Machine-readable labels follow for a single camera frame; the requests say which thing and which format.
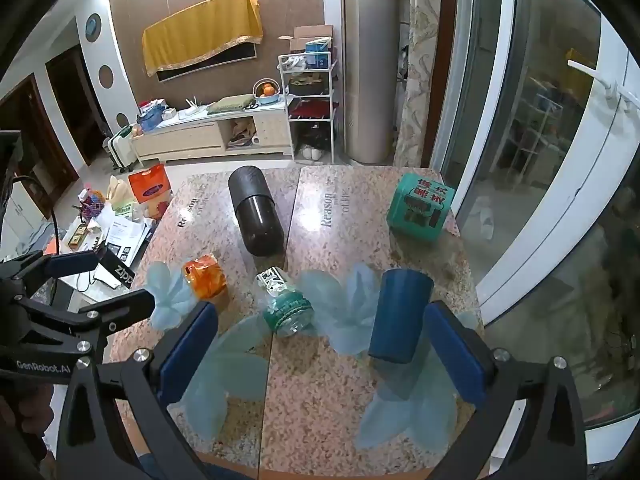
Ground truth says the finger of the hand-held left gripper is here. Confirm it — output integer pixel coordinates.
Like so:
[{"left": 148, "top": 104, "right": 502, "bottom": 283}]
[
  {"left": 0, "top": 250, "right": 101, "bottom": 286},
  {"left": 15, "top": 288, "right": 157, "bottom": 356}
]

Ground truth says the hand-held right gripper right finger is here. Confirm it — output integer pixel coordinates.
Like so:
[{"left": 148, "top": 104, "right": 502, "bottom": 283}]
[{"left": 422, "top": 301, "right": 596, "bottom": 480}]

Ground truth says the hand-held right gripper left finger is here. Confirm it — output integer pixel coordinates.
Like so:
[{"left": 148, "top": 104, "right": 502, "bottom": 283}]
[{"left": 55, "top": 302, "right": 221, "bottom": 480}]

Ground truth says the blue cup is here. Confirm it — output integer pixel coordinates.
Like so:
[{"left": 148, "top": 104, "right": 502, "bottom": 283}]
[{"left": 368, "top": 268, "right": 435, "bottom": 365}]

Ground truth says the black cylindrical cup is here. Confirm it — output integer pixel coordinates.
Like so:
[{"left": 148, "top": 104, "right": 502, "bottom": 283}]
[{"left": 228, "top": 165, "right": 286, "bottom": 257}]

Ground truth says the black box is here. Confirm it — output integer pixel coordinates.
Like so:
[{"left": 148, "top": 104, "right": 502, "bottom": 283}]
[{"left": 97, "top": 245, "right": 136, "bottom": 289}]

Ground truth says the pile of papers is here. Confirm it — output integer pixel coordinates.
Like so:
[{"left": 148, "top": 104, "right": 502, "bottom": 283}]
[{"left": 97, "top": 205, "right": 156, "bottom": 267}]

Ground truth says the pink basket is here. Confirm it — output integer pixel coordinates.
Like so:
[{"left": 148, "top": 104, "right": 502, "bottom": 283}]
[{"left": 77, "top": 190, "right": 108, "bottom": 223}]

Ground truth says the orange snack packet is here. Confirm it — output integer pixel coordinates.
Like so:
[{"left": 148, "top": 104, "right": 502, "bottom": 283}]
[{"left": 181, "top": 255, "right": 227, "bottom": 302}]

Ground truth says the cream bag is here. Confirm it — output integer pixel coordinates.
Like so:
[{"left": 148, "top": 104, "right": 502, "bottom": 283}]
[{"left": 107, "top": 175, "right": 133, "bottom": 211}]

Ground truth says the orange bag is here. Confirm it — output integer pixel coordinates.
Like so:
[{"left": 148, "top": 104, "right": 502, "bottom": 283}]
[{"left": 128, "top": 164, "right": 171, "bottom": 217}]

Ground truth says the clear bottle with green label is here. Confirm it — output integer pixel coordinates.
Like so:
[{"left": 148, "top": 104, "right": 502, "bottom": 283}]
[{"left": 256, "top": 265, "right": 314, "bottom": 337}]

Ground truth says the white suitcase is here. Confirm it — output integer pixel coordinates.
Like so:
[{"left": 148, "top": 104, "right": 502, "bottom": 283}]
[{"left": 106, "top": 127, "right": 138, "bottom": 171}]

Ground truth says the green printed box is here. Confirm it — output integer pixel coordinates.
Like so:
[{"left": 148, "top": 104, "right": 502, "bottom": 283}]
[{"left": 386, "top": 172, "right": 456, "bottom": 245}]

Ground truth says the beige television cabinet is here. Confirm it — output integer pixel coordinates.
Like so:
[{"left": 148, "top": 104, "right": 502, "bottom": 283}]
[{"left": 131, "top": 105, "right": 295, "bottom": 166}]

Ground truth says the green cushion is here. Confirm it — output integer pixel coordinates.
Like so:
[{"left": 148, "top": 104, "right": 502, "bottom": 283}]
[{"left": 207, "top": 95, "right": 257, "bottom": 115}]

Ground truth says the black television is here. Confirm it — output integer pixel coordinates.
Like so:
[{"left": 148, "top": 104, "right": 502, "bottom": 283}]
[{"left": 155, "top": 42, "right": 258, "bottom": 83}]

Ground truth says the fruit bowl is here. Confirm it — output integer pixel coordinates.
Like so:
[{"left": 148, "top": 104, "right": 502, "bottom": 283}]
[{"left": 252, "top": 78, "right": 280, "bottom": 106}]

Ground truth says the white shelf rack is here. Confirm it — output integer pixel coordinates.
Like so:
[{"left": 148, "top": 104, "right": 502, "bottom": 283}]
[{"left": 277, "top": 52, "right": 338, "bottom": 163}]

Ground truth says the yellow cloth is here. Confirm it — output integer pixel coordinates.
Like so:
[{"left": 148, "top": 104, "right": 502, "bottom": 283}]
[{"left": 141, "top": 0, "right": 263, "bottom": 78}]

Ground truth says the patterned curtain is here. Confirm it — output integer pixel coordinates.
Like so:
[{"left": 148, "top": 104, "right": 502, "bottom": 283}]
[{"left": 395, "top": 0, "right": 443, "bottom": 168}]

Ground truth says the grey tower air conditioner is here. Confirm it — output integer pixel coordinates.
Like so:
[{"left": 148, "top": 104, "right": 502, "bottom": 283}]
[{"left": 341, "top": 0, "right": 401, "bottom": 165}]

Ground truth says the cardboard box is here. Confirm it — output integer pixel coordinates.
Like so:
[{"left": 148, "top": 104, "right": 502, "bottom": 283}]
[{"left": 278, "top": 25, "right": 335, "bottom": 56}]

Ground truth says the white window handle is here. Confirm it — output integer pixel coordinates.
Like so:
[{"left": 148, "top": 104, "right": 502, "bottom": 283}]
[{"left": 567, "top": 59, "right": 640, "bottom": 111}]

